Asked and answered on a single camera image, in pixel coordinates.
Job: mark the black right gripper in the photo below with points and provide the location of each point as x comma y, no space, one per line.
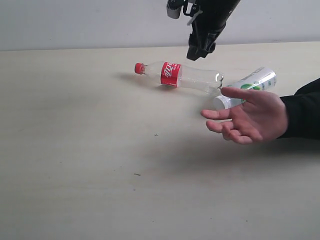
209,20

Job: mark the clear cola bottle red label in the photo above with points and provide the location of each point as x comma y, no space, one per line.
181,76

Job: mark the clear bottle green white label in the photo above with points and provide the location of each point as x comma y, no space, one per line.
261,79

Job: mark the person's open bare hand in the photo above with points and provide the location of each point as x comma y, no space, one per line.
261,118

